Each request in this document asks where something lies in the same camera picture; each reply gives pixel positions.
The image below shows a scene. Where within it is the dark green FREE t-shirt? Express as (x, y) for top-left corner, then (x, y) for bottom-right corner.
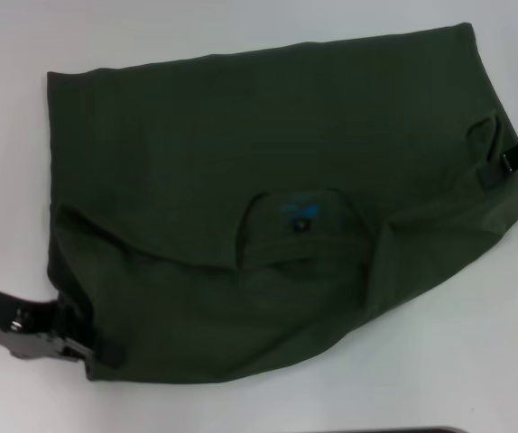
(45, 21), (518, 383)

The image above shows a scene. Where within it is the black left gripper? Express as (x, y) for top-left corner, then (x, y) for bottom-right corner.
(0, 281), (128, 366)

